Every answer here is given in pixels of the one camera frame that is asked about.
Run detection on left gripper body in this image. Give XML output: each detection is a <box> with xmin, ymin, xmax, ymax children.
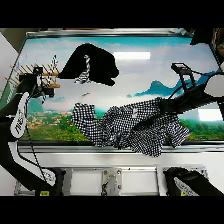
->
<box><xmin>18</xmin><ymin>73</ymin><xmax>44</xmax><ymax>95</ymax></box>

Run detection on black white checked shirt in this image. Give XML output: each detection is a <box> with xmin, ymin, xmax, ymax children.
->
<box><xmin>71</xmin><ymin>96</ymin><xmax>191</xmax><ymax>158</ymax></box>

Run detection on black cable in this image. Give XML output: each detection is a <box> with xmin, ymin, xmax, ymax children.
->
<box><xmin>23</xmin><ymin>94</ymin><xmax>48</xmax><ymax>183</ymax></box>

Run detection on black garment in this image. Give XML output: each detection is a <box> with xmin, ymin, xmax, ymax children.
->
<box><xmin>57</xmin><ymin>42</ymin><xmax>120</xmax><ymax>87</ymax></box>

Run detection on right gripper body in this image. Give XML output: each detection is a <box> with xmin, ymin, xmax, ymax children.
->
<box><xmin>157</xmin><ymin>97</ymin><xmax>183</xmax><ymax>115</ymax></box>

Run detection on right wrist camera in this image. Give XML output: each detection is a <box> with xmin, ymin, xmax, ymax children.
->
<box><xmin>170</xmin><ymin>62</ymin><xmax>198</xmax><ymax>92</ymax></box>

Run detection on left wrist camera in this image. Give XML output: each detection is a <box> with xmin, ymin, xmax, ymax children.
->
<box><xmin>32</xmin><ymin>65</ymin><xmax>44</xmax><ymax>77</ymax></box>

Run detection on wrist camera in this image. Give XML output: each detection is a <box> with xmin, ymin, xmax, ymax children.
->
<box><xmin>32</xmin><ymin>65</ymin><xmax>44</xmax><ymax>77</ymax></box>
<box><xmin>170</xmin><ymin>62</ymin><xmax>198</xmax><ymax>92</ymax></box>

